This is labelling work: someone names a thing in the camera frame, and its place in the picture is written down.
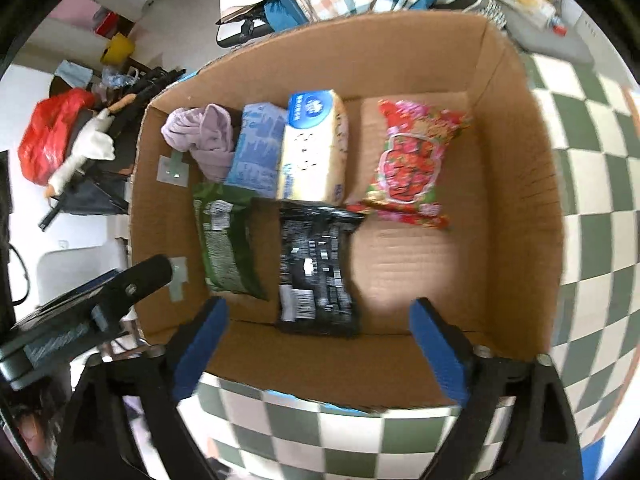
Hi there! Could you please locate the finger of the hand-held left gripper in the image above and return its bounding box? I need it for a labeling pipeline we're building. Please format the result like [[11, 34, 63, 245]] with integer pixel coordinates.
[[87, 254, 173, 323]]

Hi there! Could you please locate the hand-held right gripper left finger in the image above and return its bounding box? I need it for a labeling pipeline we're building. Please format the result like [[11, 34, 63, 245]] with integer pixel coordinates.
[[54, 296, 231, 480]]

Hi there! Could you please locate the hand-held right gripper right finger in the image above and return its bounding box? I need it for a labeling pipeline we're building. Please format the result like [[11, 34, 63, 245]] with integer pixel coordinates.
[[409, 297, 585, 480]]

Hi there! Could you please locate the green snack packet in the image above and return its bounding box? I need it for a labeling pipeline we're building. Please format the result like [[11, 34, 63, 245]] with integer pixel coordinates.
[[192, 182, 268, 301]]

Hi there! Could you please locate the cardboard box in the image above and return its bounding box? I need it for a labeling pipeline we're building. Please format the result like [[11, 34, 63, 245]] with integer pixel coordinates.
[[127, 10, 566, 418]]

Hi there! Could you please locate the black snack packet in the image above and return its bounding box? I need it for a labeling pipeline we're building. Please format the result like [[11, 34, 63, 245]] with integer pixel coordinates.
[[275, 201, 366, 338]]

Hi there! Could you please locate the purple cloth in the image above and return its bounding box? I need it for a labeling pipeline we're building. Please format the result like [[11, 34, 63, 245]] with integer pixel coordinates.
[[161, 103, 237, 183]]

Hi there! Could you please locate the light blue tissue packet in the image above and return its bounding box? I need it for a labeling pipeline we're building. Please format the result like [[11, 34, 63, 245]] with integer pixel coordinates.
[[225, 102, 290, 200]]

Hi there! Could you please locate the red snack packet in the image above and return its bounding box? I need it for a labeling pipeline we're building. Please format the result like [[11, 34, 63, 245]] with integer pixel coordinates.
[[345, 99, 473, 231]]

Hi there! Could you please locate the blue and yellow tissue pack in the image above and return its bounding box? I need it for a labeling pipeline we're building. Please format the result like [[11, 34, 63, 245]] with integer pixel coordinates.
[[275, 89, 349, 207]]

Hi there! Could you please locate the grey chair with wooden legs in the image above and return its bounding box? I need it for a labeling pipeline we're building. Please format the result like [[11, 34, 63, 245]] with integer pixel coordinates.
[[37, 245, 131, 306]]

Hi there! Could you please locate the black stroller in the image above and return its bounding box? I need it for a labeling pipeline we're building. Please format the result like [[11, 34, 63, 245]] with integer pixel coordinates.
[[37, 66, 188, 231]]

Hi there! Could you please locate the white goose plush toy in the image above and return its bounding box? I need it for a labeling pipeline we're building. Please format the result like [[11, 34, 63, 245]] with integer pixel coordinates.
[[46, 94, 138, 198]]

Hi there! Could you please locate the red plastic bag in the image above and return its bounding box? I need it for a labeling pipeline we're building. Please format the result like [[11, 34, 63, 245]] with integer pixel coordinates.
[[18, 88, 96, 184]]

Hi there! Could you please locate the light blue cloth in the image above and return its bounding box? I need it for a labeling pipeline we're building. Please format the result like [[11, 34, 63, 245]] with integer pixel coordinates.
[[55, 60, 93, 88]]

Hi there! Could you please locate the yellow bag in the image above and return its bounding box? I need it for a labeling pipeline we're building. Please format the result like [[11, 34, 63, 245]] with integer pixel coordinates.
[[101, 34, 136, 65]]

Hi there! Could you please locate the green checkered tablecloth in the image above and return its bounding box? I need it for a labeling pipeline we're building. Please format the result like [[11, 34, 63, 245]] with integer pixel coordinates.
[[197, 52, 640, 480]]

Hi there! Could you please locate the grey padded chair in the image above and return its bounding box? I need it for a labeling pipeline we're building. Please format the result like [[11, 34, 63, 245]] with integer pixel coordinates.
[[505, 0, 596, 66]]

